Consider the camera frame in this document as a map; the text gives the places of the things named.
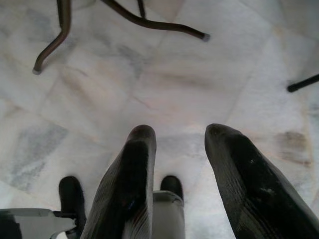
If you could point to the black straight furniture leg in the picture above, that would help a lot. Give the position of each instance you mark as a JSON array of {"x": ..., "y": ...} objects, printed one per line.
[{"x": 304, "y": 83}]

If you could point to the black robot foot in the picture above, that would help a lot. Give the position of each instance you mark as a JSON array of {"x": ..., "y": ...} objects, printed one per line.
[
  {"x": 172, "y": 185},
  {"x": 71, "y": 194}
]

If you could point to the black robot right foot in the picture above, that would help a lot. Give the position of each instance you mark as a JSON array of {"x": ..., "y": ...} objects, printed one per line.
[{"x": 172, "y": 185}]

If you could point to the brown straight metal chair leg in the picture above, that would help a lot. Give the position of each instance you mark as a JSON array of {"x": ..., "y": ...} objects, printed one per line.
[{"x": 141, "y": 7}]

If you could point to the brown curved metal chair leg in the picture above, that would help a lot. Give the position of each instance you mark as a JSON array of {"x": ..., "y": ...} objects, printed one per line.
[
  {"x": 149, "y": 24},
  {"x": 62, "y": 32}
]

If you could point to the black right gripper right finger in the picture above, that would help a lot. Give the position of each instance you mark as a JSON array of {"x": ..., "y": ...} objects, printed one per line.
[{"x": 251, "y": 184}]

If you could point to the black robot left foot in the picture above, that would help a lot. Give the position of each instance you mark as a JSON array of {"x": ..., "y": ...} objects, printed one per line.
[{"x": 71, "y": 194}]

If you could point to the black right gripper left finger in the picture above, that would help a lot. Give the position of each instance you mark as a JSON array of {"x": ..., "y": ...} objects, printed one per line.
[{"x": 129, "y": 179}]

